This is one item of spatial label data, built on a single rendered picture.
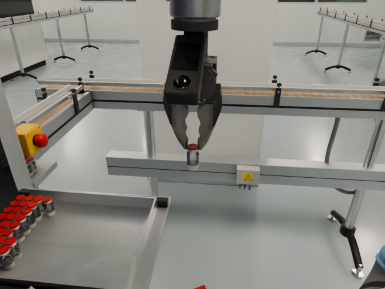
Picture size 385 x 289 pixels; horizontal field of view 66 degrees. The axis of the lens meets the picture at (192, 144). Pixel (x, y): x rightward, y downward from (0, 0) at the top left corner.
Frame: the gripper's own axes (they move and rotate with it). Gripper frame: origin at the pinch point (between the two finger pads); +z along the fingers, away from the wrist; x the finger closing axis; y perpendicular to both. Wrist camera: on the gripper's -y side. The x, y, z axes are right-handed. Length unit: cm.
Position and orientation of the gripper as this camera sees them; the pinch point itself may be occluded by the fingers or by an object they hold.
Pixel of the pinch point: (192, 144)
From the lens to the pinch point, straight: 52.1
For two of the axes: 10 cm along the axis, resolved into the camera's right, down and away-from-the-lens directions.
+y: 1.1, -4.6, 8.8
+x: -9.9, -0.5, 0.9
